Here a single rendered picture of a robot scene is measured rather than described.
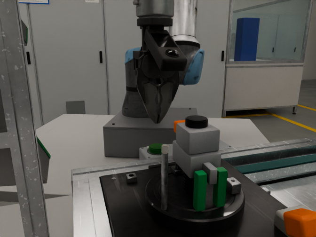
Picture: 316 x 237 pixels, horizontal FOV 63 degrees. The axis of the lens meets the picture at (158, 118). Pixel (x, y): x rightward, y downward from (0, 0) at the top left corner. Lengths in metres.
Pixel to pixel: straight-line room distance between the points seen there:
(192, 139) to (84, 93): 3.04
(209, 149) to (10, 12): 0.25
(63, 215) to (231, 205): 0.35
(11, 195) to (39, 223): 0.42
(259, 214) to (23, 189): 0.29
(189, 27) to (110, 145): 0.45
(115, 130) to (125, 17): 2.63
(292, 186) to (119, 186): 0.35
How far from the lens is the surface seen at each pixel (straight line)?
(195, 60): 0.83
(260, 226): 0.37
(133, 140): 0.78
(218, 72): 3.69
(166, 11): 0.52
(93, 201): 0.42
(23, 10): 3.37
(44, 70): 3.34
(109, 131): 0.79
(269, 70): 4.73
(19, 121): 0.27
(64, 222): 0.57
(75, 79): 3.31
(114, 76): 3.31
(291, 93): 5.09
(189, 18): 0.89
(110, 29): 3.29
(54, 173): 0.76
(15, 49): 0.25
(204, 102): 3.68
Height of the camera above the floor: 1.19
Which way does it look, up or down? 16 degrees down
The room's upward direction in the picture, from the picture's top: straight up
